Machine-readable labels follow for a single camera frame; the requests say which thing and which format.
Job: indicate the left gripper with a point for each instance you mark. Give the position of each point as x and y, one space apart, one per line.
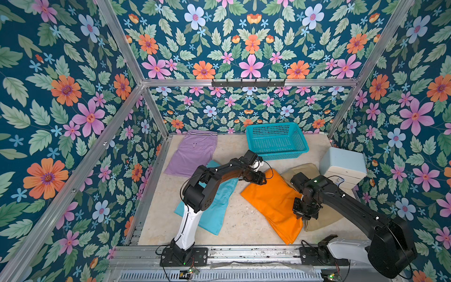
258 180

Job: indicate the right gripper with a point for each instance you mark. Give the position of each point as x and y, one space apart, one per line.
305 213

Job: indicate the orange pants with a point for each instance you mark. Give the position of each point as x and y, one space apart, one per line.
275 200

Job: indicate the purple pants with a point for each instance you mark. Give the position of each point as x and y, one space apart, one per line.
196 149

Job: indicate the teal pants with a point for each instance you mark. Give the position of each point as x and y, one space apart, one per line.
212 219

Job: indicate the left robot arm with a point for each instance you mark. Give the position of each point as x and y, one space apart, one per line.
201 189

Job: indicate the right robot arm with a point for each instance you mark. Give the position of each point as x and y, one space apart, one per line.
391 247

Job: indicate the teal plastic basket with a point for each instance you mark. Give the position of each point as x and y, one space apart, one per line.
277 141

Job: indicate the light blue drawer cabinet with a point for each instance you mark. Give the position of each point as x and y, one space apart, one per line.
344 167

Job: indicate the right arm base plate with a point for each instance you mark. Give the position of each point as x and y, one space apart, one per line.
310 256

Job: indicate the black wall hook rail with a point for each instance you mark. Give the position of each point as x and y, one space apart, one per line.
241 83

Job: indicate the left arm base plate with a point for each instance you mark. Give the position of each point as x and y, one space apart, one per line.
172 257

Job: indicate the white perforated front rail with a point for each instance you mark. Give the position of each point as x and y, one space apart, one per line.
225 275

